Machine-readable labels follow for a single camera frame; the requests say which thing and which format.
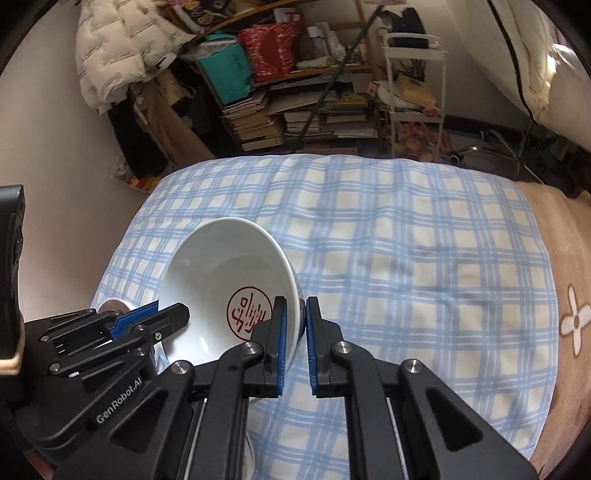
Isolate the stack of brown books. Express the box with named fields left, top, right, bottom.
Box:
left=222, top=90, right=286, bottom=154

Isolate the white metal cart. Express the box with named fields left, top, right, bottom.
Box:
left=379, top=32, right=450, bottom=161

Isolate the person's left forearm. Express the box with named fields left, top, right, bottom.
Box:
left=0, top=352, right=26, bottom=430

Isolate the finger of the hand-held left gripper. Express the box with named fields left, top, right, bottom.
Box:
left=39, top=300, right=161, bottom=357
left=48, top=303, right=191, bottom=378

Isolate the small bowl with red seal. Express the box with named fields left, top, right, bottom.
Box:
left=161, top=217, right=305, bottom=384

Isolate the red paper bag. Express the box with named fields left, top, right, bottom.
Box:
left=238, top=21, right=304, bottom=84

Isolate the dark diagonal pole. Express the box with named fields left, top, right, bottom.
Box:
left=300, top=0, right=385, bottom=145

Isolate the black hanging garment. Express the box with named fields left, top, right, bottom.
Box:
left=108, top=99, right=170, bottom=179

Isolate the brown flower print blanket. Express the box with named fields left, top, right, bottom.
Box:
left=515, top=180, right=591, bottom=480

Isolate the stack of flat books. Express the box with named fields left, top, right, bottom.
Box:
left=268, top=78, right=380, bottom=140

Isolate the wooden bookshelf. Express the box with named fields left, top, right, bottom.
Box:
left=175, top=0, right=385, bottom=154

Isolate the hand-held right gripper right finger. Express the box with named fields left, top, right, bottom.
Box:
left=306, top=296, right=541, bottom=480

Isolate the yellow cardboard box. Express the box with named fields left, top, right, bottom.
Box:
left=397, top=74, right=438, bottom=109

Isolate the white puffer jacket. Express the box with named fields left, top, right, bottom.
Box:
left=76, top=0, right=191, bottom=114

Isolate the white pillow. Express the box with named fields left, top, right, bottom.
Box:
left=531, top=44, right=591, bottom=154

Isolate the colourful plastic bag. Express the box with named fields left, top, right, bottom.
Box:
left=113, top=152, right=161, bottom=193

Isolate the beige coat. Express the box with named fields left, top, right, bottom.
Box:
left=134, top=69, right=219, bottom=163

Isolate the white fabric wardrobe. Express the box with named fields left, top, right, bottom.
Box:
left=466, top=0, right=591, bottom=154

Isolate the teal paper bag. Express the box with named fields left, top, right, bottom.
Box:
left=196, top=34, right=258, bottom=107

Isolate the black bag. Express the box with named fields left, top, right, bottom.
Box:
left=383, top=4, right=428, bottom=50

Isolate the blue checked blanket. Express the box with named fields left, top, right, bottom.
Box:
left=90, top=154, right=561, bottom=480

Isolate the folded white towel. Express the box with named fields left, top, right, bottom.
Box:
left=295, top=58, right=334, bottom=73

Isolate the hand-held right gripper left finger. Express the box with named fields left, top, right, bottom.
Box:
left=53, top=295, right=288, bottom=480

